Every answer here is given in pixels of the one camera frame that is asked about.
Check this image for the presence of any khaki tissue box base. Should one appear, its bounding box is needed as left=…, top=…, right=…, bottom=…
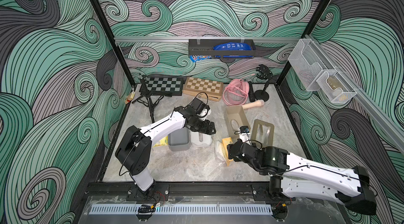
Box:
left=225, top=106, right=252, bottom=139

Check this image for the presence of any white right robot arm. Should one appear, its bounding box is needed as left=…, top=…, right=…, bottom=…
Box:
left=226, top=139, right=377, bottom=216

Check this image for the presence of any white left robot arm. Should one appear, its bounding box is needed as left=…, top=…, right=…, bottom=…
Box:
left=115, top=105, right=216, bottom=192

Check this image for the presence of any white tissue box lid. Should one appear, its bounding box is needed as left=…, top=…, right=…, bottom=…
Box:
left=190, top=131, right=213, bottom=148

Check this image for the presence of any grey tissue box base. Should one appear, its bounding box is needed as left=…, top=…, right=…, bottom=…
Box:
left=168, top=128, right=190, bottom=152

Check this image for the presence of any yellow tissue paper pack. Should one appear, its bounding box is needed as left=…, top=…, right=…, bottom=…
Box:
left=153, top=136, right=168, bottom=148

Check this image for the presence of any wooden chessboard box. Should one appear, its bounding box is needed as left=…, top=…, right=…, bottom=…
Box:
left=182, top=77, right=224, bottom=101

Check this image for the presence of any pink mesh food cover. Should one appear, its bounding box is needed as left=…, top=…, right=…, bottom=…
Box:
left=222, top=79, right=249, bottom=106

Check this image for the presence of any black green chessboard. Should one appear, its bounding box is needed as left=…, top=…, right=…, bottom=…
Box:
left=146, top=77, right=184, bottom=97

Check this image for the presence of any black tripod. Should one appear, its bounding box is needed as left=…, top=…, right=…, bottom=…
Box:
left=131, top=75, right=164, bottom=123

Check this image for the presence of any wooden pestle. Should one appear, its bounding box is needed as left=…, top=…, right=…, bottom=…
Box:
left=242, top=100, right=265, bottom=110

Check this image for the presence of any black remote control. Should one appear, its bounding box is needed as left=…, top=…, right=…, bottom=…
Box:
left=248, top=81, right=256, bottom=103

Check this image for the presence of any black hand model stand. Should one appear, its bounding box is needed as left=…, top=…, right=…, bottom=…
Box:
left=254, top=64, right=274, bottom=102

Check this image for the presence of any blue plastic package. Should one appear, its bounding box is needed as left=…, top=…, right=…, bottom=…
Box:
left=213, top=43, right=252, bottom=51

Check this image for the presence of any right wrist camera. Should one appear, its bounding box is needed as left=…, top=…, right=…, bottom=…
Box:
left=239, top=126, right=250, bottom=137

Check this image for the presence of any black wall shelf basket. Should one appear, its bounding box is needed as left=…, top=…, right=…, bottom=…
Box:
left=188, top=38, right=257, bottom=58

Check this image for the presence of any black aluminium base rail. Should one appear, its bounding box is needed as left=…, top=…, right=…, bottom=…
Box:
left=85, top=181, right=295, bottom=204

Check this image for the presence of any clear wall bin large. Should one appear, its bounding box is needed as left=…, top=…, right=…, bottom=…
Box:
left=288, top=39, right=326, bottom=91

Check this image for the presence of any clear wall bin small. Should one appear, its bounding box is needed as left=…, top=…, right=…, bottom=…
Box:
left=316, top=70, right=357, bottom=104

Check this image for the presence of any white slotted cable duct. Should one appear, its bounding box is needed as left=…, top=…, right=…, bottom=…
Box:
left=89, top=204, right=272, bottom=216

